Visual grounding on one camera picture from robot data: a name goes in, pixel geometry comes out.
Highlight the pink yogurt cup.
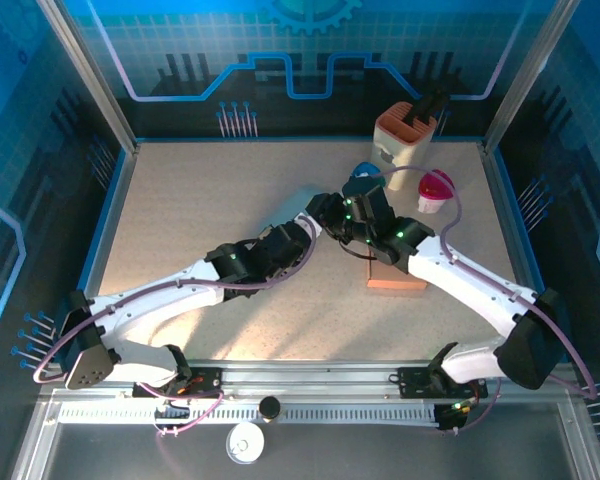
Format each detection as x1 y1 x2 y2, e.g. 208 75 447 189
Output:
417 168 456 215

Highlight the light blue paper box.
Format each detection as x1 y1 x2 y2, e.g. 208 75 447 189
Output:
272 187 326 234

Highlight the aluminium frame rail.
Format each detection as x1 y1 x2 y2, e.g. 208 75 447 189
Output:
42 357 581 401

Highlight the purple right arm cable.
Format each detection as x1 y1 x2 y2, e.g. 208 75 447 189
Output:
377 164 597 436

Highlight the black knife handle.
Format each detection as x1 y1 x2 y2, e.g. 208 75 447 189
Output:
403 87 451 126

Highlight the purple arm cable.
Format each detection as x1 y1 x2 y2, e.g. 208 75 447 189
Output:
377 164 597 436
33 214 317 439

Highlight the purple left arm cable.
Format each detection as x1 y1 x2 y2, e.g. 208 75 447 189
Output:
33 214 317 439

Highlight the aluminium frame post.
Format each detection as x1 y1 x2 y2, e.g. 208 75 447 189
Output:
34 0 141 154
482 0 581 154

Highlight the black round knob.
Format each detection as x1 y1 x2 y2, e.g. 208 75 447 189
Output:
258 396 283 425

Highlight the white slotted cable duct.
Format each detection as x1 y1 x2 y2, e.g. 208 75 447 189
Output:
58 405 441 427

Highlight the white round cap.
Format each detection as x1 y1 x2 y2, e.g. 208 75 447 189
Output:
225 422 266 465

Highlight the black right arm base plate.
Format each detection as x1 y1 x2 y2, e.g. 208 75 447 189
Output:
397 366 489 400

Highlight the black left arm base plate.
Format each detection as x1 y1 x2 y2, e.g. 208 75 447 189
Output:
132 364 225 400

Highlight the beige knife block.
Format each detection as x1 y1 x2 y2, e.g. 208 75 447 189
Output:
372 101 437 192

